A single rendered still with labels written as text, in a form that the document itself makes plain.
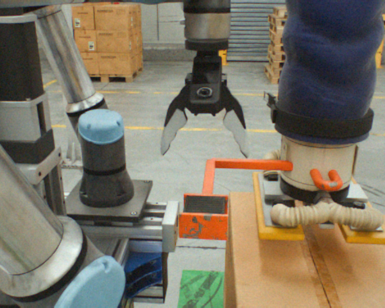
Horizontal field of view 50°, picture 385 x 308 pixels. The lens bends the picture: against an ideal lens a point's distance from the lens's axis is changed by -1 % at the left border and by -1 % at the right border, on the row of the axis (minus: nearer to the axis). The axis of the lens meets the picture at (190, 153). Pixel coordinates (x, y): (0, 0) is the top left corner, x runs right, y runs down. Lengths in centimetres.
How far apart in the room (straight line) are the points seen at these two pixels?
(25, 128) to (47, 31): 37
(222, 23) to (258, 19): 949
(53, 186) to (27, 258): 49
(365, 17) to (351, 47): 6
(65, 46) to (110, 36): 666
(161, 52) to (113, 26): 272
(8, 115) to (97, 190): 36
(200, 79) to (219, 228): 27
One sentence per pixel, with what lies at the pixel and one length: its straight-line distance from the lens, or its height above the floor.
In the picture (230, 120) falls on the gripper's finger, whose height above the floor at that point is 137.
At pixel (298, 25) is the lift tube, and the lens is 93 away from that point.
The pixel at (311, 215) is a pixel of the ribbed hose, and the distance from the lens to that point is 91.
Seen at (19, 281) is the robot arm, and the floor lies 126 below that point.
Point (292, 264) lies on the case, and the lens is 108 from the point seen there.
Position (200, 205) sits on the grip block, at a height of 121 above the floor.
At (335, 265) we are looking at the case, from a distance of 111.
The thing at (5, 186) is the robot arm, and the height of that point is 139.
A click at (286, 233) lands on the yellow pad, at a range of 95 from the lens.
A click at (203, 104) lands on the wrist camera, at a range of 60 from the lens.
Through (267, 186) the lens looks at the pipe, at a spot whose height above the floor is 110.
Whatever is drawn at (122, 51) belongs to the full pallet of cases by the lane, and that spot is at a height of 56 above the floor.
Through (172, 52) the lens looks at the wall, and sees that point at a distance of 1023.
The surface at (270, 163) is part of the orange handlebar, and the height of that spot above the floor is 119.
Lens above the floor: 157
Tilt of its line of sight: 21 degrees down
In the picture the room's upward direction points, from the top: straight up
